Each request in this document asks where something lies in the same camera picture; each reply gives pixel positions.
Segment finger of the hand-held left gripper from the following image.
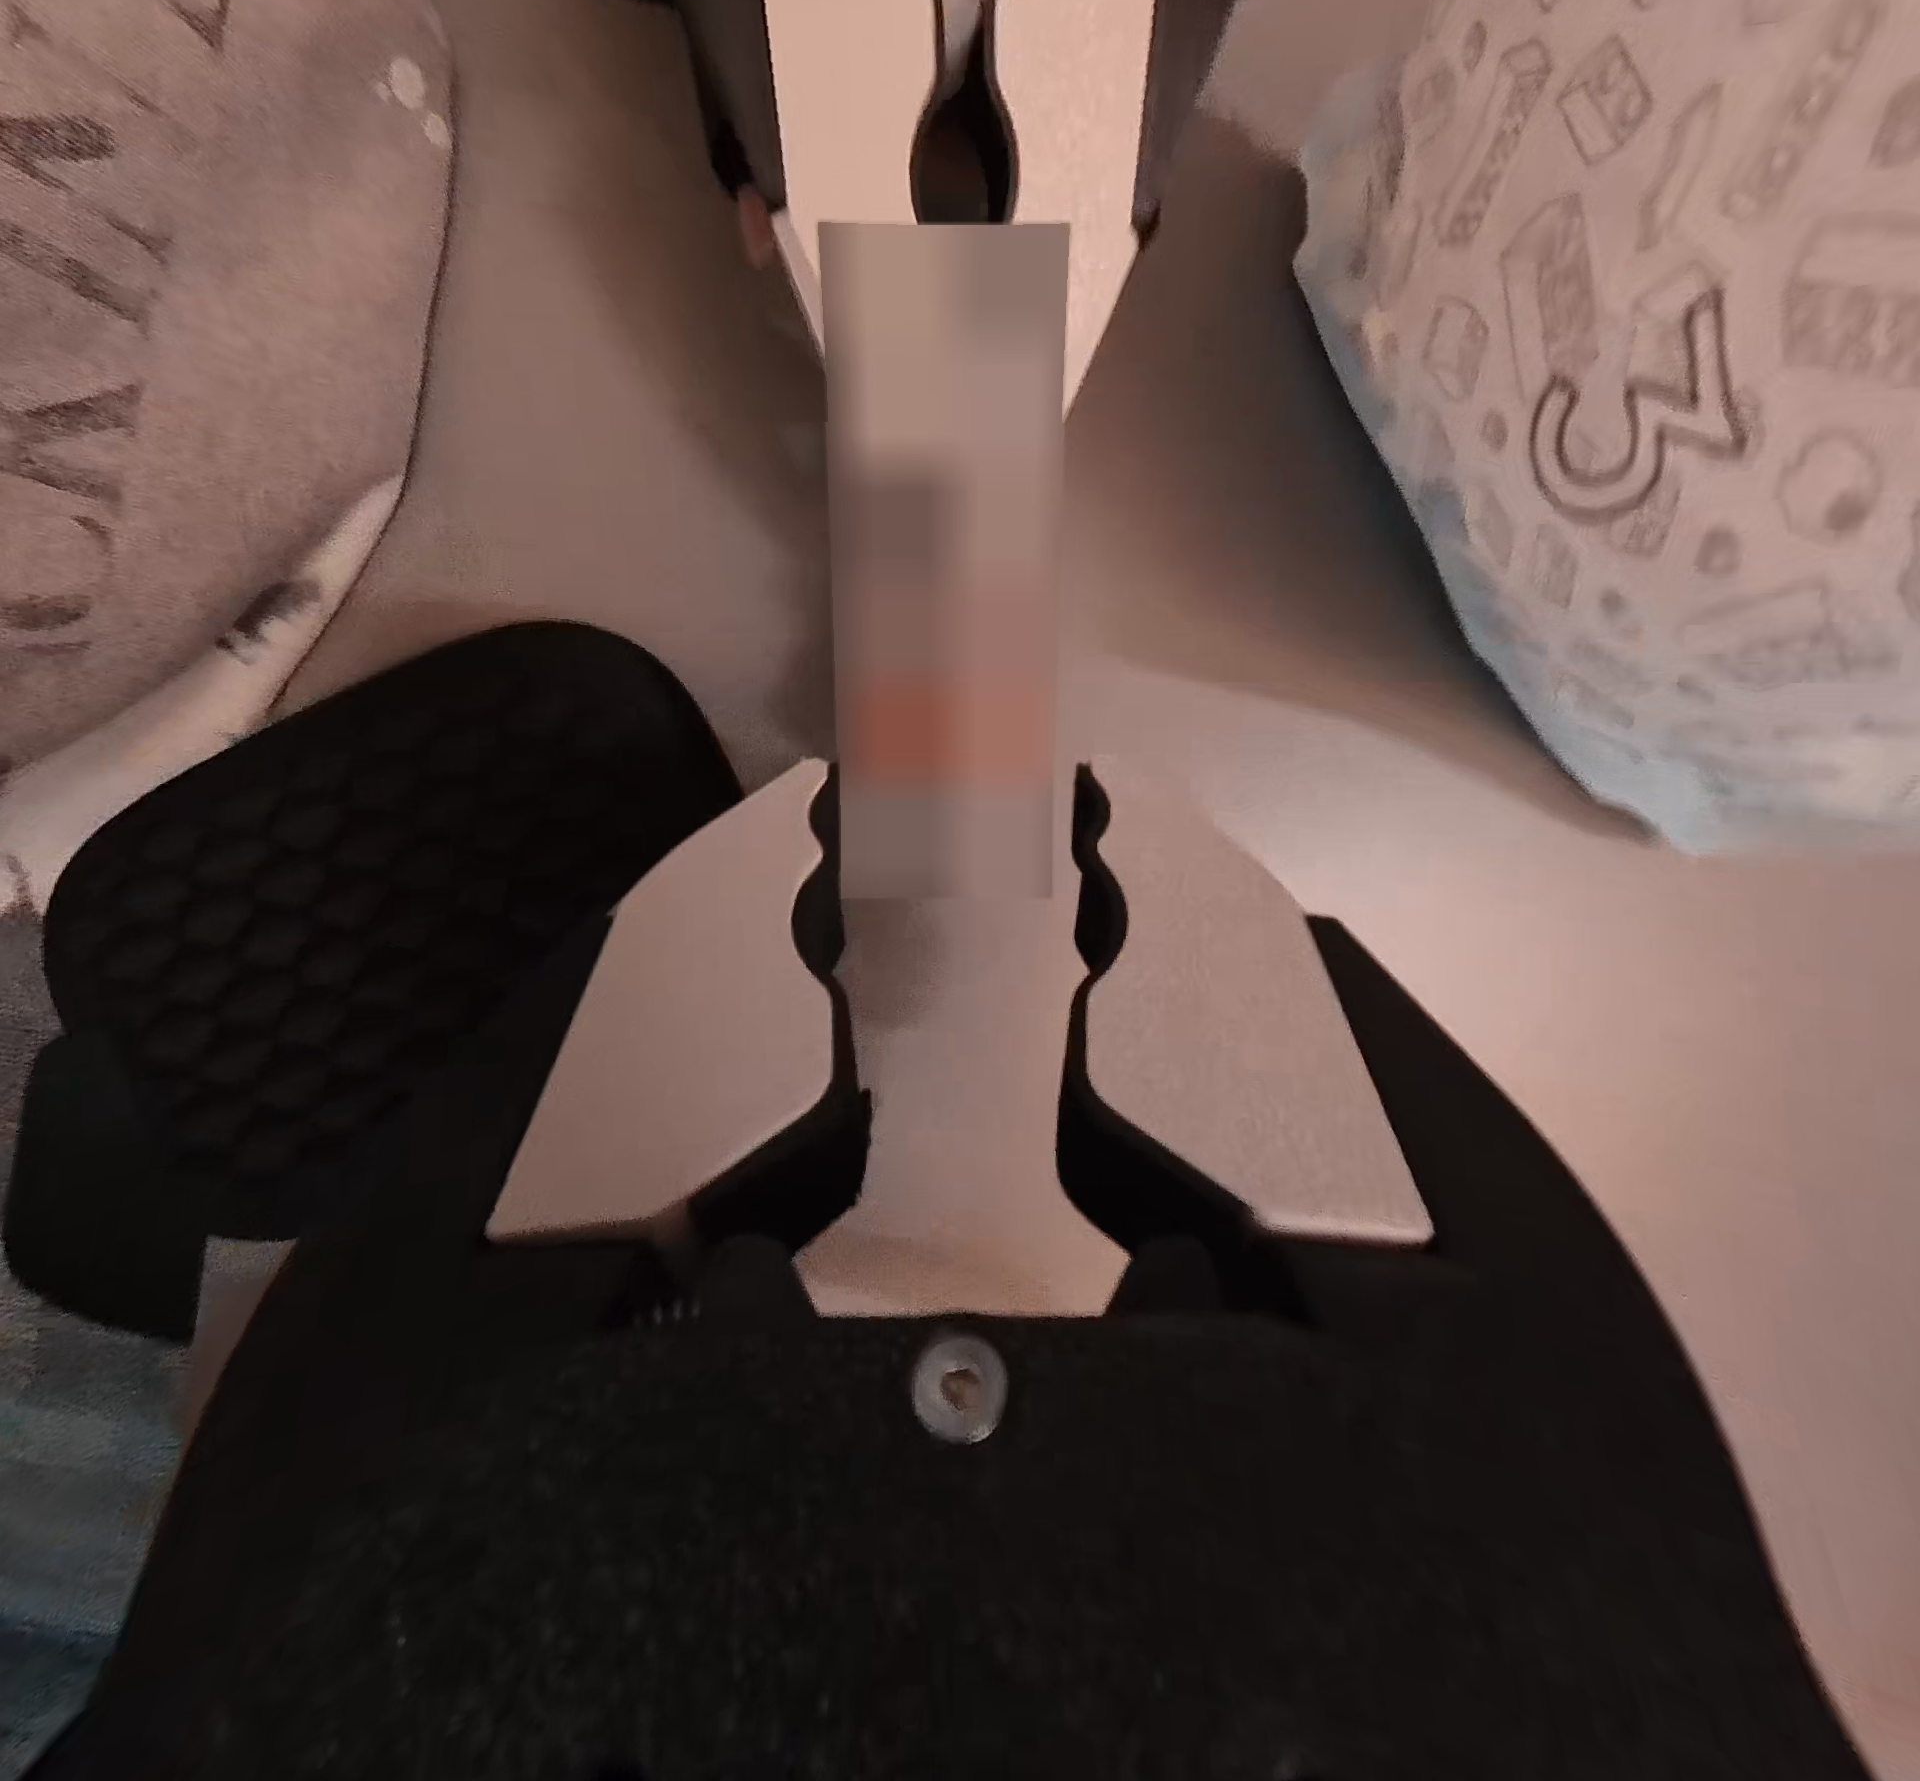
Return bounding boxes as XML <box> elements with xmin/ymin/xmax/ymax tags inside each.
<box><xmin>978</xmin><ymin>0</ymin><xmax>1168</xmax><ymax>389</ymax></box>
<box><xmin>749</xmin><ymin>0</ymin><xmax>943</xmax><ymax>335</ymax></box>

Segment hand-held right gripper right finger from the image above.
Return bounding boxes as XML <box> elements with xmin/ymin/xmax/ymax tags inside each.
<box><xmin>1054</xmin><ymin>757</ymin><xmax>1430</xmax><ymax>1309</ymax></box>

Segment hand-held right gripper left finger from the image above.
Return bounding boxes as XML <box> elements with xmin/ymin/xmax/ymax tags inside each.
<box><xmin>484</xmin><ymin>757</ymin><xmax>877</xmax><ymax>1309</ymax></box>

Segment person's blue jeans leg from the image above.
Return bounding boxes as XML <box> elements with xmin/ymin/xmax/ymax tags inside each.
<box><xmin>0</xmin><ymin>1256</ymin><xmax>197</xmax><ymax>1781</ymax></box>

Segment large printed paper bag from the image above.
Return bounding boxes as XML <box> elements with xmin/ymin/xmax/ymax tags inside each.
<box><xmin>1293</xmin><ymin>0</ymin><xmax>1920</xmax><ymax>854</ymax></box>

